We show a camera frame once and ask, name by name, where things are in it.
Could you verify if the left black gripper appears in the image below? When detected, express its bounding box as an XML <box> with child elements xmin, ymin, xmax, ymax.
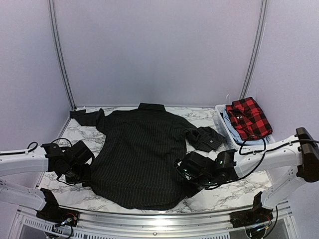
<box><xmin>63</xmin><ymin>162</ymin><xmax>91</xmax><ymax>184</ymax></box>

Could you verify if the black pinstriped long sleeve shirt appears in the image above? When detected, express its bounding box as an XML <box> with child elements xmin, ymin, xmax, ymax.
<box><xmin>70</xmin><ymin>103</ymin><xmax>225</xmax><ymax>210</ymax></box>

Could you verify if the white plastic laundry basket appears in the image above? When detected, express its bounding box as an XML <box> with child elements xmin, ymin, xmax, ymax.
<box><xmin>215</xmin><ymin>105</ymin><xmax>275</xmax><ymax>150</ymax></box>

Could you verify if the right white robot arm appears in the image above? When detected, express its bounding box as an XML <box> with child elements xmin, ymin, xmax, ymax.
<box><xmin>175</xmin><ymin>127</ymin><xmax>319</xmax><ymax>228</ymax></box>

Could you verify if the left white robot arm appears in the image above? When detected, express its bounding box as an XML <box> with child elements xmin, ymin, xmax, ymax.
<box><xmin>0</xmin><ymin>141</ymin><xmax>95</xmax><ymax>226</ymax></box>

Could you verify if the light blue shirt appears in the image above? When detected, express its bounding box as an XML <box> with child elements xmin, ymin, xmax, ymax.
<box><xmin>223</xmin><ymin>108</ymin><xmax>264</xmax><ymax>146</ymax></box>

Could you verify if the red black plaid shirt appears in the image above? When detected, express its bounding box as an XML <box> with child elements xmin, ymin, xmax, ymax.
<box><xmin>225</xmin><ymin>97</ymin><xmax>273</xmax><ymax>141</ymax></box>

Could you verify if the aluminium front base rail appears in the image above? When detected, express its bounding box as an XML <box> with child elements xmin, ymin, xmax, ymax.
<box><xmin>7</xmin><ymin>198</ymin><xmax>297</xmax><ymax>239</ymax></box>

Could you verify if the right aluminium frame post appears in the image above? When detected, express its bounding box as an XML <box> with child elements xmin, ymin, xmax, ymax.
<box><xmin>238</xmin><ymin>0</ymin><xmax>269</xmax><ymax>99</ymax></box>

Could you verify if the aluminium frame post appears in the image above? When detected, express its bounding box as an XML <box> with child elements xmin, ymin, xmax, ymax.
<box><xmin>48</xmin><ymin>0</ymin><xmax>77</xmax><ymax>110</ymax></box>
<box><xmin>238</xmin><ymin>0</ymin><xmax>269</xmax><ymax>99</ymax></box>

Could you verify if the left aluminium frame post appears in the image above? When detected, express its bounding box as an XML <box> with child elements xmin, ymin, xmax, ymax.
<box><xmin>48</xmin><ymin>0</ymin><xmax>77</xmax><ymax>110</ymax></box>

